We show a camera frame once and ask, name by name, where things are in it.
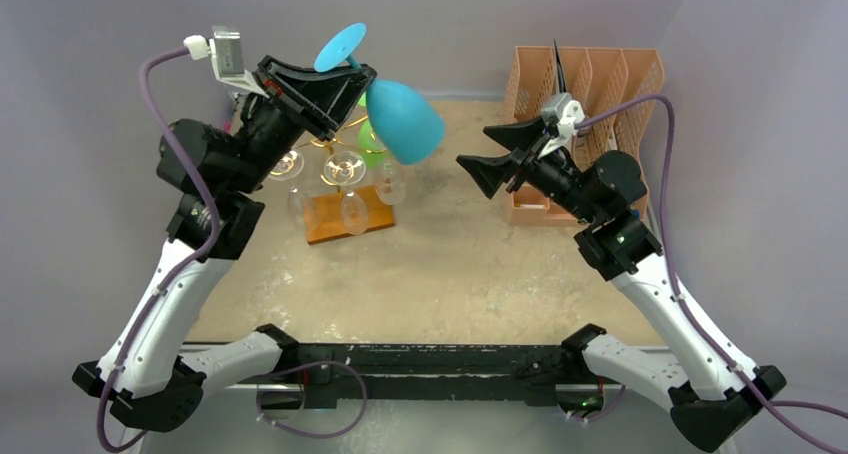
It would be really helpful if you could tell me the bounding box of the purple cable loop front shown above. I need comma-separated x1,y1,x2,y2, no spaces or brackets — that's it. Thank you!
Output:
256,362,368,439

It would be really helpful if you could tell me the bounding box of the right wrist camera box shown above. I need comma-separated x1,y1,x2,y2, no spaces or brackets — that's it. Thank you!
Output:
539,92,586,158

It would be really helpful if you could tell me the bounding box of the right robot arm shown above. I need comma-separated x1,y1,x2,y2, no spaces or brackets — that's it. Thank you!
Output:
457,118,786,453

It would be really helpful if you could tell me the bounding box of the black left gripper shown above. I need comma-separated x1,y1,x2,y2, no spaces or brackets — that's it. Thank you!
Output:
227,56,375,194

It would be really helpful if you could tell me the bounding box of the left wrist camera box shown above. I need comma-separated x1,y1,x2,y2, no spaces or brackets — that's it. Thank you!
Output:
183,26,263,95

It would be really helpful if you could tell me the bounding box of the blue plastic goblet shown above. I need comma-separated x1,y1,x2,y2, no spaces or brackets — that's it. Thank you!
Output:
313,23,446,165

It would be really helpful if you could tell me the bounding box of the peach file organizer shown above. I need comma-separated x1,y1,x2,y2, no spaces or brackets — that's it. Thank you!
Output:
501,45,665,227

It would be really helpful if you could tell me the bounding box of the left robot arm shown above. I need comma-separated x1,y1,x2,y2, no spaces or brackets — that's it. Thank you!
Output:
72,57,377,433

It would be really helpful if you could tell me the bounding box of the grey white folder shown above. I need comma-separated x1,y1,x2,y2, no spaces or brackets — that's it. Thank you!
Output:
553,40,568,94

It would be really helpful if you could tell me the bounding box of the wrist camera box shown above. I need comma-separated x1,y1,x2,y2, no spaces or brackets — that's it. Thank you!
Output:
183,26,263,95
539,92,586,158

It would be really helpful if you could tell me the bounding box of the green plastic goblet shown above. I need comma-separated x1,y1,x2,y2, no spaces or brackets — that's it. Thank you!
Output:
357,115,388,169

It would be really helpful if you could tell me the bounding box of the clear flute wine glass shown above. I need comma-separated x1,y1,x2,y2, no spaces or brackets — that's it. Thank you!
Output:
267,149,314,231

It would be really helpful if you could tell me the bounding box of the gold wine glass rack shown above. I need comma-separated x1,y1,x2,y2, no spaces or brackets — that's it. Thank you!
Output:
266,138,396,246

